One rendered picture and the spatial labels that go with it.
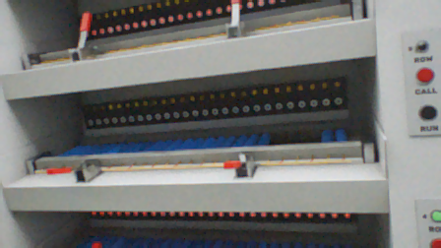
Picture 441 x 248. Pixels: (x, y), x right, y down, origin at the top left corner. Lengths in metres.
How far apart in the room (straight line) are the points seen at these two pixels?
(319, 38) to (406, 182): 0.20
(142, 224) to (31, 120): 0.30
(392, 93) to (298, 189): 0.16
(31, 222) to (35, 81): 0.27
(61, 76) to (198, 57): 0.24
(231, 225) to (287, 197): 0.23
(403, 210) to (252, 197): 0.18
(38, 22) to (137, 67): 0.32
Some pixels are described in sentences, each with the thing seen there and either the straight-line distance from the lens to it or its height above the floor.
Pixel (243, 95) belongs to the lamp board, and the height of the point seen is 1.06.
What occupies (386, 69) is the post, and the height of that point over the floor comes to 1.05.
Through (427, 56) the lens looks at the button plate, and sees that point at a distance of 0.46.
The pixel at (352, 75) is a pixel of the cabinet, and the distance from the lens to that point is 0.65.
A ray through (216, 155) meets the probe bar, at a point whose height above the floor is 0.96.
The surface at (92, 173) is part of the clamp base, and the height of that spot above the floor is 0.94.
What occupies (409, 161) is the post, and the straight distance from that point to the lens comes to 0.45.
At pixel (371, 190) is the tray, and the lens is 0.45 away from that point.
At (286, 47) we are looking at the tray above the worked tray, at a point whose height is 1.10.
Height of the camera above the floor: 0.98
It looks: 3 degrees up
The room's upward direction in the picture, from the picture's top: 4 degrees counter-clockwise
